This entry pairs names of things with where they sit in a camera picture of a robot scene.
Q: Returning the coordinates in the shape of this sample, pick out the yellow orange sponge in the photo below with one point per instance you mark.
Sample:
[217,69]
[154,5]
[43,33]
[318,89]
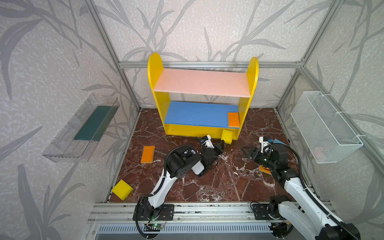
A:
[233,120]

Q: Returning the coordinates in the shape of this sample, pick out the controller board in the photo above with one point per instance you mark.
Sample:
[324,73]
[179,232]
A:
[281,230]
[154,227]

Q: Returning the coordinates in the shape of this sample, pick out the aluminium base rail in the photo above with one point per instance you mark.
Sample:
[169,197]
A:
[191,221]

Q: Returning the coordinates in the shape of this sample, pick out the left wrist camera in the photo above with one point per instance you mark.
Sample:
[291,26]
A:
[206,142]

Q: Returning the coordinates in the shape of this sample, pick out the orange sponge left floor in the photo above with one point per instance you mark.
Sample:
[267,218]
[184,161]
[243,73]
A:
[148,154]

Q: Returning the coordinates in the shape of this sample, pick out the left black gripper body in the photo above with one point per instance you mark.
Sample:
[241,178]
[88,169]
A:
[212,151]

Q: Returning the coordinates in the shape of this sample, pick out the orange yellow sponge right floor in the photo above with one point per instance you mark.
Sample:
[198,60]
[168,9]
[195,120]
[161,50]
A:
[265,170]

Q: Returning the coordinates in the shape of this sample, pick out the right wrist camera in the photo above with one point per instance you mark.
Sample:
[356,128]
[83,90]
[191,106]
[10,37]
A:
[264,141]

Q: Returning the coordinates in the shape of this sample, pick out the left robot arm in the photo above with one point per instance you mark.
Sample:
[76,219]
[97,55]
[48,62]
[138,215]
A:
[177,164]

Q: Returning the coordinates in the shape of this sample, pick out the blue sponge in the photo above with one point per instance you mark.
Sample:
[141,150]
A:
[275,141]

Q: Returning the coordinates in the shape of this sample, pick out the yellow shelf unit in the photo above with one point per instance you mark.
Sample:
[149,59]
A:
[191,119]

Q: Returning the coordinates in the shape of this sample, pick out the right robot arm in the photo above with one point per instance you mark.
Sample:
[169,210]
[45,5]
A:
[312,219]

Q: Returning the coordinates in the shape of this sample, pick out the left controller board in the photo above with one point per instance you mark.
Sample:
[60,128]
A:
[154,227]

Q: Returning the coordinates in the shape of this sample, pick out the right controller board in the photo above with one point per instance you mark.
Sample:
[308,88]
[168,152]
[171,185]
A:
[281,230]

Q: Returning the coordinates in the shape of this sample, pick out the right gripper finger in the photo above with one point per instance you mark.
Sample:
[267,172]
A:
[247,149]
[249,154]

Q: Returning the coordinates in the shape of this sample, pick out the clear plastic wall bin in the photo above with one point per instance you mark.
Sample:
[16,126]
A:
[79,138]

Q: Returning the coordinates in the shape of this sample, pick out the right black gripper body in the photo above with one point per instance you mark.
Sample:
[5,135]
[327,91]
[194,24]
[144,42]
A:
[254,153]

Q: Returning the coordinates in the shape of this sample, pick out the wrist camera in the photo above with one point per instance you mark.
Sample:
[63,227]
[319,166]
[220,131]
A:
[264,141]
[206,142]

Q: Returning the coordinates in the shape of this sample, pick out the white wire mesh basket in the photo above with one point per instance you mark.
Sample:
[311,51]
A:
[326,132]

